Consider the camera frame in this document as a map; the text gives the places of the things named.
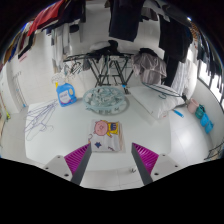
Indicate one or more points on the teal bucket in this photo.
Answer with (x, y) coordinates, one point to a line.
(200, 111)

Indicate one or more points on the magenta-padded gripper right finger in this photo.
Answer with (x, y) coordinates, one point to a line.
(146, 158)

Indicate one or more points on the pink bucket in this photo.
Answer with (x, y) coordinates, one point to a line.
(192, 106)

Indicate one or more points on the teal clothes hanger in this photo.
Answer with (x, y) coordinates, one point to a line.
(163, 90)

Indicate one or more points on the black folding drying rack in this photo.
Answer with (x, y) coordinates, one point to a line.
(106, 66)

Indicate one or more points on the white cartoon print towel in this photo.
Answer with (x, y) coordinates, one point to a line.
(106, 140)

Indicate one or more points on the blue laundry detergent bottle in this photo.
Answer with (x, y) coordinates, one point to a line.
(66, 96)

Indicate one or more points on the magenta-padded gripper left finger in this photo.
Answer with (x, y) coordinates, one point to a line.
(78, 158)

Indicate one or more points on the grey garment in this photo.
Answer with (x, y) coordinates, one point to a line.
(148, 66)

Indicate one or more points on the round light blue peg hanger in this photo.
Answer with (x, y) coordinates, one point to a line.
(105, 100)

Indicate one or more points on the hanging clothes row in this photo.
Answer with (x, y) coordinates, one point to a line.
(123, 16)

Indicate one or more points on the bunch of white hangers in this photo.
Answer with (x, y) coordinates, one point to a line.
(66, 71)

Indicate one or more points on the white pillow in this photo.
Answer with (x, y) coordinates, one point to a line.
(153, 101)

